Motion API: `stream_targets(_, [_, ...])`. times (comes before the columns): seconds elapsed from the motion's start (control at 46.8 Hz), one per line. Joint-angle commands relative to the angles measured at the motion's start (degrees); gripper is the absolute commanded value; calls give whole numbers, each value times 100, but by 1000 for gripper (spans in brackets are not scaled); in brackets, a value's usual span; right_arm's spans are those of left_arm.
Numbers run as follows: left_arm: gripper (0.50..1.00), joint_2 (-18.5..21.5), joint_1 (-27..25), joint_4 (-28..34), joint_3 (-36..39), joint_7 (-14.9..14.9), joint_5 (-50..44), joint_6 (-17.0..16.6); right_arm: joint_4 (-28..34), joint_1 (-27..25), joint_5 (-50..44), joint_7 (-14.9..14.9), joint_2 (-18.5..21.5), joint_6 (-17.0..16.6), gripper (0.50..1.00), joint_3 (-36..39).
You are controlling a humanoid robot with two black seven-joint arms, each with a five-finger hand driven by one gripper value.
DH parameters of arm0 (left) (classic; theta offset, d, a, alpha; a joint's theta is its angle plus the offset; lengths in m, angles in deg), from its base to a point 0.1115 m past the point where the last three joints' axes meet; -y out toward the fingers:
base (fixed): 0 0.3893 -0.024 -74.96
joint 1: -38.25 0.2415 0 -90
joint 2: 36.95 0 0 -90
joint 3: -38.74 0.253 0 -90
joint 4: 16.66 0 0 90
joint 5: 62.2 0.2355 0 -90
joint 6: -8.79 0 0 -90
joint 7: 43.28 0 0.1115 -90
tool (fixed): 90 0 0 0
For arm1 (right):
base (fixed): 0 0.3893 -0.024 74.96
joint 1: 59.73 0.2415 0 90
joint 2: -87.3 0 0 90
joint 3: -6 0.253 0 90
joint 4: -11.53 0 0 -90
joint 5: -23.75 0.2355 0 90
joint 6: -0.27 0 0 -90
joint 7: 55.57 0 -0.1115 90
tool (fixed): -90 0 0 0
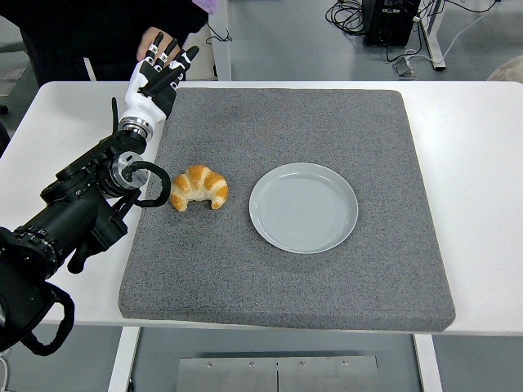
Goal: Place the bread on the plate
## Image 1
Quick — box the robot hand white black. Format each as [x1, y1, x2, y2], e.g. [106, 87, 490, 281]
[121, 31, 201, 124]

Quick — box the golden brown croissant bread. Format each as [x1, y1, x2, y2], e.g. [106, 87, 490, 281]
[169, 164, 230, 212]

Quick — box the round grey plate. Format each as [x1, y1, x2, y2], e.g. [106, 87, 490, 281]
[248, 162, 360, 255]

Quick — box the grey metal plate with screws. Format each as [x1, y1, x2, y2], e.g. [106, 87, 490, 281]
[176, 355, 379, 392]

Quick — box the person's hand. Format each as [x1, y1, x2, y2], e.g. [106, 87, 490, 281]
[136, 26, 181, 62]

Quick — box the person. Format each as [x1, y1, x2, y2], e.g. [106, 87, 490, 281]
[0, 0, 221, 89]

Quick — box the grey speckled foam mat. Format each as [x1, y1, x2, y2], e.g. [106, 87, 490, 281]
[118, 87, 457, 332]

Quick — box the black computer case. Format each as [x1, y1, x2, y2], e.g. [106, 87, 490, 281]
[362, 0, 422, 47]

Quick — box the white table leg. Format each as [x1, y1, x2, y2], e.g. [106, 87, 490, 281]
[106, 326, 142, 392]
[412, 334, 445, 392]

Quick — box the small grey floor pedal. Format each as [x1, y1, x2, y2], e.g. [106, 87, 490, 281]
[392, 56, 417, 78]

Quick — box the white desk leg with foot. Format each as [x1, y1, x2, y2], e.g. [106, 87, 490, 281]
[416, 0, 447, 72]

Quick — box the beige rounded object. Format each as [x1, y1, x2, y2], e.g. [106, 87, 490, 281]
[485, 55, 523, 82]

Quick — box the white upright desk post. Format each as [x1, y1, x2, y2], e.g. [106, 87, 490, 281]
[208, 6, 233, 82]

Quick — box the thin black hanging cable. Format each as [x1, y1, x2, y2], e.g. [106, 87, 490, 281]
[205, 20, 234, 44]

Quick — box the black floor cable bundle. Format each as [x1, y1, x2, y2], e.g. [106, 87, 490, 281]
[325, 0, 365, 38]

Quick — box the thin white cable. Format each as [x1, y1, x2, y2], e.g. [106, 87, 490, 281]
[0, 345, 11, 390]

